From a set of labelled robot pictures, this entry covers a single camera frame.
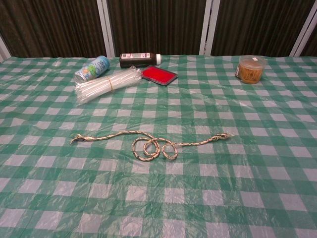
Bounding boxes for beige patterned braided rope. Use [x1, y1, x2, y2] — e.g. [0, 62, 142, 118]
[70, 131, 235, 163]

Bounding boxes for red ink stamp pad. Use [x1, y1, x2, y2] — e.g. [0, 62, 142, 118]
[140, 64, 179, 87]

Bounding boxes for green checkered plastic tablecloth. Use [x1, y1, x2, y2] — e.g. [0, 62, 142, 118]
[0, 53, 317, 238]

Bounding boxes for dark brown labelled bottle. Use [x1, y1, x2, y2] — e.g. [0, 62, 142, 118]
[119, 52, 161, 69]

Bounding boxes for bundle of clear wrapped straws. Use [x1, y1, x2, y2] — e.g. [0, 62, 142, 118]
[73, 65, 143, 105]

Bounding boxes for blue printed drink can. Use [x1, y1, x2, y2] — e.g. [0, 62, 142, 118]
[73, 55, 111, 83]

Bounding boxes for clear tub of rubber bands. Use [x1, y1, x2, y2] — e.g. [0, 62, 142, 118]
[235, 55, 266, 85]

